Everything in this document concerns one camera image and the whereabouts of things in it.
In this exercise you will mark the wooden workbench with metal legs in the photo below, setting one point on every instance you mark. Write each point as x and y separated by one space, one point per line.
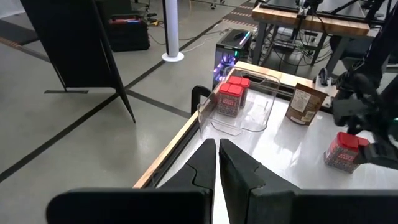
311 25

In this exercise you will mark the white tower fan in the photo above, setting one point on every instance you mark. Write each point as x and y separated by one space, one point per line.
171 28

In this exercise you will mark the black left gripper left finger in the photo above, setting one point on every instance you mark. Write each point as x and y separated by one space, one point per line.
192 186

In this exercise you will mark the silver frame bracket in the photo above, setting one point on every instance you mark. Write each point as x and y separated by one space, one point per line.
320 83

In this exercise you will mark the clear plastic bin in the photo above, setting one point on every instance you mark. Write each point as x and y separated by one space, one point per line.
258 112

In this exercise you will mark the black curved frame bracket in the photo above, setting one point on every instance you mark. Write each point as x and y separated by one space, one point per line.
195 99

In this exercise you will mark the black robot arm on workbench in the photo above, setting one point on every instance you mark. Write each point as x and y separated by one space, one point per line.
306 6

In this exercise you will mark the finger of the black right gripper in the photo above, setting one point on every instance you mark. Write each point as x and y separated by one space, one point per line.
379 155

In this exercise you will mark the taco mix seasoning packet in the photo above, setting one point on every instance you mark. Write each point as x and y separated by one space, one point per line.
303 105

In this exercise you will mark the black easel board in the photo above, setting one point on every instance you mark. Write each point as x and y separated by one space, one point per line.
68 40

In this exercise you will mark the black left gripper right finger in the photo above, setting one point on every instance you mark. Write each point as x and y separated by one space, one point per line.
248 193

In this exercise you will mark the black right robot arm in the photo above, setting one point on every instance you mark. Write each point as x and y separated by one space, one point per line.
382 46

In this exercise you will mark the black equipment case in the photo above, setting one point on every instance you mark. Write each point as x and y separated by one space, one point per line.
129 35

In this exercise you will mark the wooden table with black frame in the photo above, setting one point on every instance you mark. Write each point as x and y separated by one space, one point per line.
166 152

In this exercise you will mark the black desktop computer with lights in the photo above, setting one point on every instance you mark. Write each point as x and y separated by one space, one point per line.
230 46

